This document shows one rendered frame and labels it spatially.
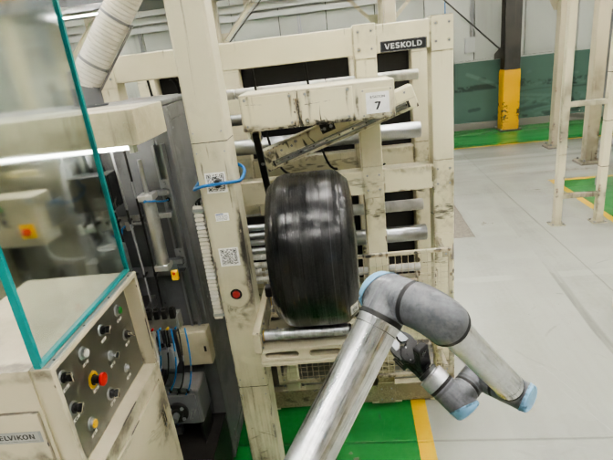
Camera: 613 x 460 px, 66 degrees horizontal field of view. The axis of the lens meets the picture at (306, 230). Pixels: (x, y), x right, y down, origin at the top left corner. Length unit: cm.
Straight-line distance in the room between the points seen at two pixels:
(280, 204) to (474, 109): 968
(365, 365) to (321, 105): 107
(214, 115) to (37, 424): 104
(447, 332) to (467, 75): 1000
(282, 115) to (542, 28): 985
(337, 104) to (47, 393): 135
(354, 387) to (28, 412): 81
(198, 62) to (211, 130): 22
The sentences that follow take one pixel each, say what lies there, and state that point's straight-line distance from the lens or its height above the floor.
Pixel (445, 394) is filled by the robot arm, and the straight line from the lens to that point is 164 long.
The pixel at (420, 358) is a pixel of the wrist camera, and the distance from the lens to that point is 159.
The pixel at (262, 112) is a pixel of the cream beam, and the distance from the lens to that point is 192.
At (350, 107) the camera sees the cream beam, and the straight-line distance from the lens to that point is 191.
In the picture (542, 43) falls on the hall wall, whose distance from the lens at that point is 1149.
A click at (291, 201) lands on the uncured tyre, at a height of 144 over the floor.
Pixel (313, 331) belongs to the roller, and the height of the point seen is 91.
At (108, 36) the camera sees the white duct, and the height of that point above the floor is 205.
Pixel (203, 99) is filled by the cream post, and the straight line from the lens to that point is 169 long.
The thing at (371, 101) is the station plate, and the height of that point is 171.
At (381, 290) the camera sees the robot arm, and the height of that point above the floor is 132.
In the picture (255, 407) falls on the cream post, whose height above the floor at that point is 51.
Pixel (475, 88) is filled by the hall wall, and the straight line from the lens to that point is 1108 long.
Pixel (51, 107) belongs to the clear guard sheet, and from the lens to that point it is 149.
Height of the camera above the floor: 190
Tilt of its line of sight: 20 degrees down
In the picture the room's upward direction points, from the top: 7 degrees counter-clockwise
